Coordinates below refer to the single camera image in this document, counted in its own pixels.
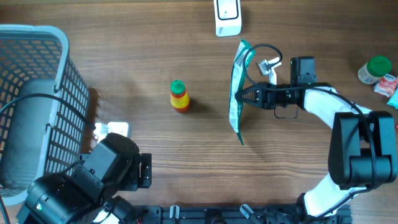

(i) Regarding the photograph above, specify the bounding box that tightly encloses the green 3M gloves packet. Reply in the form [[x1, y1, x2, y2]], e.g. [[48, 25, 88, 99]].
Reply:
[[228, 39, 256, 146]]

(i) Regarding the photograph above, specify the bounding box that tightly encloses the red yellow sauce bottle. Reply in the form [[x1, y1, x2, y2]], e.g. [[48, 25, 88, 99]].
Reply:
[[170, 80, 190, 113]]

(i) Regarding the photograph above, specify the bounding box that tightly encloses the green lid white jar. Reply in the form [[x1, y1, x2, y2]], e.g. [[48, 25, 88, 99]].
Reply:
[[358, 55, 392, 85]]

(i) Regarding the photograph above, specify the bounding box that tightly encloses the red white tissue packet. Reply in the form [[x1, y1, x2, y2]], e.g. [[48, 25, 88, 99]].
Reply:
[[374, 74, 397, 98]]

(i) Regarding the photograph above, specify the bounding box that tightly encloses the teal wet wipes packet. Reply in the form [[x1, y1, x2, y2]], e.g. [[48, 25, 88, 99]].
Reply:
[[387, 89, 398, 110]]

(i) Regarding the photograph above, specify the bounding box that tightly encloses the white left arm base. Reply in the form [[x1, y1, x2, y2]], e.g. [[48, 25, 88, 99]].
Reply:
[[93, 196, 137, 224]]

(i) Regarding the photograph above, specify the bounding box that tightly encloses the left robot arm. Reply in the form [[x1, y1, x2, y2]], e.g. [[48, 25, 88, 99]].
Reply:
[[16, 133, 152, 223]]

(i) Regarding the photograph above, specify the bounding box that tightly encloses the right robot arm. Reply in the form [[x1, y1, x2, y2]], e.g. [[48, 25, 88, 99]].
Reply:
[[229, 57, 397, 223]]

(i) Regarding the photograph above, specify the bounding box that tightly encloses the white barcode scanner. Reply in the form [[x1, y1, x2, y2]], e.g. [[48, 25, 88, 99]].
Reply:
[[213, 0, 242, 37]]

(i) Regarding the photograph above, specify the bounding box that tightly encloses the grey plastic mesh basket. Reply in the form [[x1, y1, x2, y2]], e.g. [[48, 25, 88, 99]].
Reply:
[[1, 24, 90, 206]]

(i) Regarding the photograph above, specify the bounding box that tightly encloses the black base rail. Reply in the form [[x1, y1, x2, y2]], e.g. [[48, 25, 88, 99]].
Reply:
[[134, 203, 353, 224]]

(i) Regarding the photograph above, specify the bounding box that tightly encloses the black left camera cable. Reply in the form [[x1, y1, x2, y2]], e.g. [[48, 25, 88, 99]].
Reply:
[[0, 92, 96, 131]]

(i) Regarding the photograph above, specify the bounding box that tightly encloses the black camera cable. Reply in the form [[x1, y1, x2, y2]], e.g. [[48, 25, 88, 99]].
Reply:
[[241, 43, 379, 215], [0, 92, 96, 131]]

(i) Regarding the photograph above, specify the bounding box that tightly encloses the black right camera cable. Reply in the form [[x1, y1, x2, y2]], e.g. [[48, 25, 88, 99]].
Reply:
[[241, 43, 379, 215]]

